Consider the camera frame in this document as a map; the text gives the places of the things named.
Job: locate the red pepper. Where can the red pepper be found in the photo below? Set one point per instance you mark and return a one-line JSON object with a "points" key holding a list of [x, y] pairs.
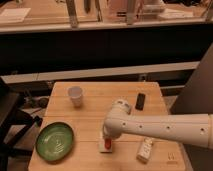
{"points": [[107, 143]]}

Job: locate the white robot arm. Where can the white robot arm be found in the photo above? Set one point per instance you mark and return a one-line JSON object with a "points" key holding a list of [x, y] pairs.
{"points": [[194, 129]]}

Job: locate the white paper cup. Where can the white paper cup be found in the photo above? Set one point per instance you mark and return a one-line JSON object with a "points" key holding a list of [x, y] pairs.
{"points": [[76, 95]]}

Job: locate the black rectangular block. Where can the black rectangular block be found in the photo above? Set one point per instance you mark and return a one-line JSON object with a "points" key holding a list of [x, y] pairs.
{"points": [[140, 101]]}

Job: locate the green plate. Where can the green plate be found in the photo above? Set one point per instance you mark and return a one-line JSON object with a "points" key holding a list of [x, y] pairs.
{"points": [[55, 141]]}

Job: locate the black chair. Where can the black chair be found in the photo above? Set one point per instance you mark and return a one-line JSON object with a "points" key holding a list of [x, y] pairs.
{"points": [[10, 114]]}

